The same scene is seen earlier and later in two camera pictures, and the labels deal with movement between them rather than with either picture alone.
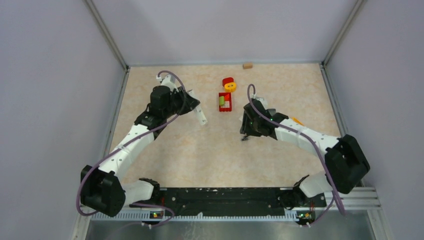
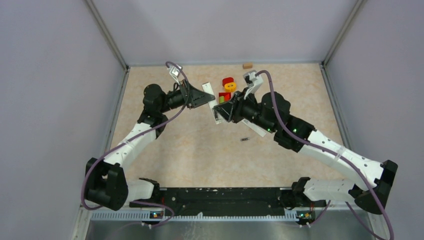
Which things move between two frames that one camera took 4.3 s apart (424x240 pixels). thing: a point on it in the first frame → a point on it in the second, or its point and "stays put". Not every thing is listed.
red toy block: (227, 80) stays put
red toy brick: (227, 106) stays put
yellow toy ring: (230, 87) stays put
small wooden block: (247, 65) stays put
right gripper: (245, 128) → (227, 110)
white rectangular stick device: (200, 116) → (212, 104)
